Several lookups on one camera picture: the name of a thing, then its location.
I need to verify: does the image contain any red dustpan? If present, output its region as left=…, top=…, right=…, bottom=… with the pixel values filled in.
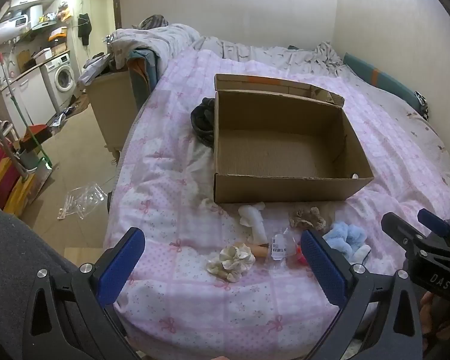
left=20, top=124, right=51, bottom=152

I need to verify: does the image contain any striped pillow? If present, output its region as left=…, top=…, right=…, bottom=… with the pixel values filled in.
left=140, top=14, right=169, bottom=31

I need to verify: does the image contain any cardboard box beside bed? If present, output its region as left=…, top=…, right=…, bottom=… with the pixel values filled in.
left=88, top=68, right=139, bottom=158

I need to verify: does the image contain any white washing machine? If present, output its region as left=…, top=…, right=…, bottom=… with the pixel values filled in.
left=40, top=53, right=77, bottom=115

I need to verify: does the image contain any teal pillow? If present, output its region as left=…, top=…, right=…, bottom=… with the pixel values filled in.
left=343, top=52, right=426, bottom=115

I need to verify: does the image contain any beige lace-trimmed scrunchie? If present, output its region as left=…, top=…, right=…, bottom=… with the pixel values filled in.
left=288, top=206, right=328, bottom=233

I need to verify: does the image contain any cream satin scrunchie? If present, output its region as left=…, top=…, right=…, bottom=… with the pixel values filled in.
left=205, top=244, right=256, bottom=283

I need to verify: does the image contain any pile of clothes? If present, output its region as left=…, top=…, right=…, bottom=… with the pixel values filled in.
left=79, top=53, right=130, bottom=85

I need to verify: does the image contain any white water heater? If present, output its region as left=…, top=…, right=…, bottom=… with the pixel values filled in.
left=0, top=14, right=31, bottom=42

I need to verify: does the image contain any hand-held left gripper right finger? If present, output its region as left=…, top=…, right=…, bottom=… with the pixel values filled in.
left=300, top=229, right=424, bottom=360

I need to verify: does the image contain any white sock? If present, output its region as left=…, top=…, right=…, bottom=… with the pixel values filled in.
left=238, top=202, right=269, bottom=244

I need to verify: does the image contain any dark grey striped cloth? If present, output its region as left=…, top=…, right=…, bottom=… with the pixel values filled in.
left=190, top=97, right=216, bottom=149

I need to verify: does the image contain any light blue fluffy scrunchie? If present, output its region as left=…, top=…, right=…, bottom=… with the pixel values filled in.
left=322, top=222, right=372, bottom=261

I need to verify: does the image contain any clear plastic packaging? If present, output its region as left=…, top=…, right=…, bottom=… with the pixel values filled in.
left=58, top=182, right=107, bottom=220

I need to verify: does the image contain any brown cardboard box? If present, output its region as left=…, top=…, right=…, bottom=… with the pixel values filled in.
left=212, top=74, right=375, bottom=205

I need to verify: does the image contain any cluttered wall shelf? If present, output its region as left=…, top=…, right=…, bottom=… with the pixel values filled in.
left=7, top=4, right=76, bottom=46

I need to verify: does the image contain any person's right hand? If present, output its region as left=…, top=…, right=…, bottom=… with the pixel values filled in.
left=420, top=290, right=445, bottom=346

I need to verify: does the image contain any grey printed duvet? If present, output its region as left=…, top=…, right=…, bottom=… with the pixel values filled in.
left=110, top=22, right=346, bottom=72

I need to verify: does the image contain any beige tube-shaped item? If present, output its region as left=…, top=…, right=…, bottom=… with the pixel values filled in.
left=244, top=243, right=271, bottom=259

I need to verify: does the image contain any green-handled mop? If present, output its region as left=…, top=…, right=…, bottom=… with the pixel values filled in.
left=0, top=53, right=53, bottom=169

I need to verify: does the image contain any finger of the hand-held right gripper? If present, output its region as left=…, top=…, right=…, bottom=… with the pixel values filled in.
left=381, top=212, right=427, bottom=260
left=417, top=208, right=450, bottom=239

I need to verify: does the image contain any white kitchen cabinet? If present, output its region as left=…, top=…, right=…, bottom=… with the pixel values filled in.
left=0, top=69, right=59, bottom=139

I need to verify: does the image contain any black and white cloth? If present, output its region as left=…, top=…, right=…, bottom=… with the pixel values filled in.
left=414, top=91, right=430, bottom=121

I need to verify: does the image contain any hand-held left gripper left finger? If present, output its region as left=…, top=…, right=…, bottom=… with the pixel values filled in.
left=22, top=227, right=147, bottom=360

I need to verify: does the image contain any dark hanging garment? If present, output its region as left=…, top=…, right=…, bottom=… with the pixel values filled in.
left=77, top=13, right=93, bottom=46

